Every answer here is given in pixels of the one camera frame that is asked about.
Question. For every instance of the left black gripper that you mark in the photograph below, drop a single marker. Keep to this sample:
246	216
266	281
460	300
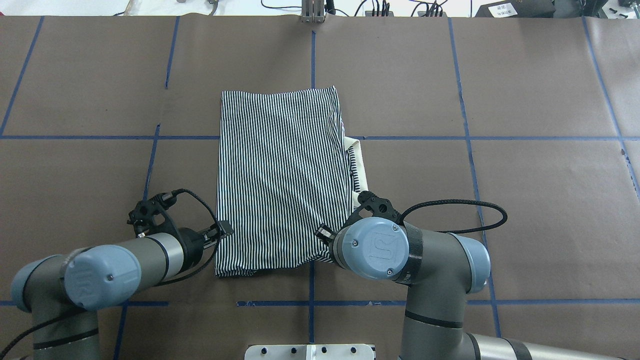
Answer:
191	242

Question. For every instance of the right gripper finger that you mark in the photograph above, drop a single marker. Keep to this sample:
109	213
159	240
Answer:
325	234

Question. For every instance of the navy white striped polo shirt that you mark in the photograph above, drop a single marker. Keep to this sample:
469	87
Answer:
286	167

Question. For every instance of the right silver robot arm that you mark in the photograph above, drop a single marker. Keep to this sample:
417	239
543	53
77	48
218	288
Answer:
439	270

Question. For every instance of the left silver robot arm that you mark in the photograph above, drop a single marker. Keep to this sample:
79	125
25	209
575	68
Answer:
64	292

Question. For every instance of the black box with label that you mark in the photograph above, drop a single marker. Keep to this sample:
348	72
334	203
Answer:
517	9

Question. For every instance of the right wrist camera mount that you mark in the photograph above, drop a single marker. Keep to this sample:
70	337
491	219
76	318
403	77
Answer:
376	207

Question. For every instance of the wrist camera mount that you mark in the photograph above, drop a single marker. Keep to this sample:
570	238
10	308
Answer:
150	217
376	207

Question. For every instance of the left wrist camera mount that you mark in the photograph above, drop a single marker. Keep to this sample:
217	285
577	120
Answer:
150	217

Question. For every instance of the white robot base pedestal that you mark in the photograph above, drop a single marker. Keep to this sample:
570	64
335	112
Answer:
331	351

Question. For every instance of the aluminium frame post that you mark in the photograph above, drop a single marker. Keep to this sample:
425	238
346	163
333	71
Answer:
313	11

